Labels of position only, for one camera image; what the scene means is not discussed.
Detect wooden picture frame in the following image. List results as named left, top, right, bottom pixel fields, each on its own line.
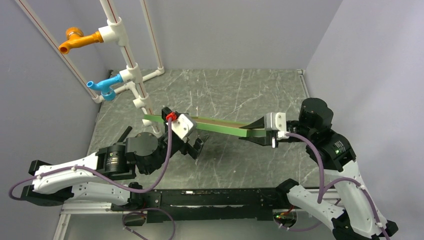
left=142, top=113, right=268, bottom=138

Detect white pvc pipe stand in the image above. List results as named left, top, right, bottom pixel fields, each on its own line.
left=16, top=0, right=165, bottom=136

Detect brown backing board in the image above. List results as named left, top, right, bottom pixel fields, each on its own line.
left=193, top=116, right=248, bottom=128

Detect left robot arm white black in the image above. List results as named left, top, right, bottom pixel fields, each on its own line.
left=20, top=107, right=204, bottom=210

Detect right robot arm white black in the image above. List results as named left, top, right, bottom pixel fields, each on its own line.
left=245, top=97, right=399, bottom=240

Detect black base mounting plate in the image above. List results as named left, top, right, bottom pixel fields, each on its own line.
left=110, top=187, right=292, bottom=223

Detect blue plastic faucet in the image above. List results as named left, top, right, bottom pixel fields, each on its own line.
left=86, top=73, right=124, bottom=101

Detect orange plastic faucet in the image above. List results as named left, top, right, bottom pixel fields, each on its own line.
left=58, top=27, right=104, bottom=54

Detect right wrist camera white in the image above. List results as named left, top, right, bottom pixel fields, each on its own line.
left=264, top=112, right=289, bottom=140

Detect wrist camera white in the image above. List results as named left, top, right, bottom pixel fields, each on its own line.
left=264, top=112, right=289, bottom=140
left=165, top=112, right=197, bottom=143

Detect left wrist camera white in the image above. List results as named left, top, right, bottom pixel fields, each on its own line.
left=165, top=112, right=197, bottom=143

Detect black handled hammer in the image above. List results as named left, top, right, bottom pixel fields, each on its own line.
left=118, top=125, right=133, bottom=142

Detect aluminium rail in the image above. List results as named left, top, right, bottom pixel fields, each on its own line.
left=52, top=188, right=364, bottom=240

